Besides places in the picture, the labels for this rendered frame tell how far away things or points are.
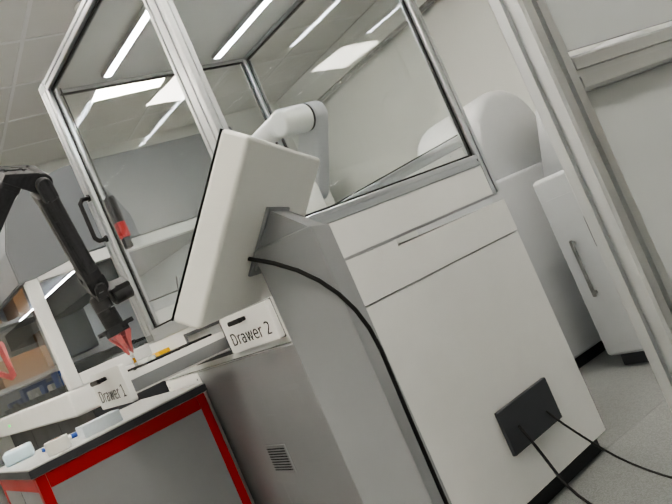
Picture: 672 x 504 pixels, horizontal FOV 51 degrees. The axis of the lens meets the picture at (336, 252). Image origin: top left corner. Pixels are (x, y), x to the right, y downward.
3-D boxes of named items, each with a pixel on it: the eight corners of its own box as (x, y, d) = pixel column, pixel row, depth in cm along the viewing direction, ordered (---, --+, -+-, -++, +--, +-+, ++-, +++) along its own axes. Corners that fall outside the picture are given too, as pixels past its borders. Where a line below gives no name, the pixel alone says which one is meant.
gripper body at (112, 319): (135, 321, 214) (123, 300, 213) (106, 338, 208) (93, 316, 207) (128, 324, 219) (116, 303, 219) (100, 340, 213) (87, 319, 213)
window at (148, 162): (266, 273, 187) (124, -51, 189) (155, 328, 255) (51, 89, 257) (268, 272, 187) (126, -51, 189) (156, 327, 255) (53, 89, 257)
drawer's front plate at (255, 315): (281, 338, 185) (264, 300, 185) (233, 353, 208) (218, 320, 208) (286, 335, 186) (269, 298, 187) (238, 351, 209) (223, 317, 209)
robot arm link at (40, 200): (14, 173, 185) (31, 185, 178) (33, 162, 188) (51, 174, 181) (81, 288, 212) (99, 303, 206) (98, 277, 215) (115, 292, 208)
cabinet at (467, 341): (434, 626, 177) (307, 336, 178) (249, 580, 258) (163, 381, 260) (617, 446, 235) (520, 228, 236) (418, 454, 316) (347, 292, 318)
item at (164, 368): (135, 394, 193) (126, 374, 193) (107, 402, 213) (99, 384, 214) (251, 338, 218) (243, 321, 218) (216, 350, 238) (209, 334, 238)
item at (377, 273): (306, 336, 179) (283, 284, 179) (164, 381, 260) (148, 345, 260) (517, 229, 237) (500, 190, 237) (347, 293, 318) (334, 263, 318)
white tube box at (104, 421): (85, 438, 213) (81, 427, 213) (79, 439, 220) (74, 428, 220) (123, 419, 220) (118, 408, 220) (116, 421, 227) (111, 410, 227)
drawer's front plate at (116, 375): (133, 401, 191) (117, 364, 191) (102, 410, 214) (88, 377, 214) (139, 399, 192) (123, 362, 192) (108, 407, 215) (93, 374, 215)
